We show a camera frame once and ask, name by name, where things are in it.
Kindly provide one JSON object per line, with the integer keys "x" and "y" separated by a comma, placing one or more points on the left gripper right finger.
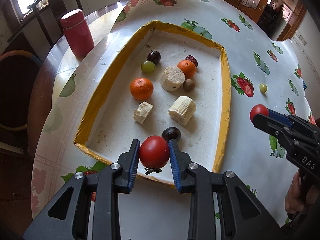
{"x": 241, "y": 214}

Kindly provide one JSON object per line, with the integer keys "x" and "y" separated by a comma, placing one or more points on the dark wooden chair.
{"x": 58, "y": 9}

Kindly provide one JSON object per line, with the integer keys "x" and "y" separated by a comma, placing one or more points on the red tomato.
{"x": 258, "y": 109}
{"x": 154, "y": 152}

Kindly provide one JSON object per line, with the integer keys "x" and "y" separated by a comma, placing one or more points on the dark red jujube date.
{"x": 192, "y": 59}

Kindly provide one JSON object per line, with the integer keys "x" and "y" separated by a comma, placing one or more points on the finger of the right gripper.
{"x": 284, "y": 135}
{"x": 279, "y": 119}

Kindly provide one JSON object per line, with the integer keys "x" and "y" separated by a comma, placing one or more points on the dark purple plum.
{"x": 154, "y": 56}

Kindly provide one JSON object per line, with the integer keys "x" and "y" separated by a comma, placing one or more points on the small mandarin orange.
{"x": 141, "y": 88}

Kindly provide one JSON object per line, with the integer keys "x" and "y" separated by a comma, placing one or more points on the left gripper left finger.
{"x": 87, "y": 205}

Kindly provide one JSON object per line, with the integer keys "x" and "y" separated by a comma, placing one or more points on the brown longan fruit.
{"x": 188, "y": 85}

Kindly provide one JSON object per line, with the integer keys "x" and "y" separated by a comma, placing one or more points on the yellow-rimmed white tray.
{"x": 107, "y": 126}

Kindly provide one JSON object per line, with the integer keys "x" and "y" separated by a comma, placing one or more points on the red thermos cup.
{"x": 77, "y": 32}

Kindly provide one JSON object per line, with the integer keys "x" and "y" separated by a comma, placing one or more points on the person's right hand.
{"x": 293, "y": 200}

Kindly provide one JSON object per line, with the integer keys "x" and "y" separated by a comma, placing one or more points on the large orange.
{"x": 188, "y": 68}

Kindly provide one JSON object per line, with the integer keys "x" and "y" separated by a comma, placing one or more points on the green grape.
{"x": 147, "y": 67}
{"x": 263, "y": 88}

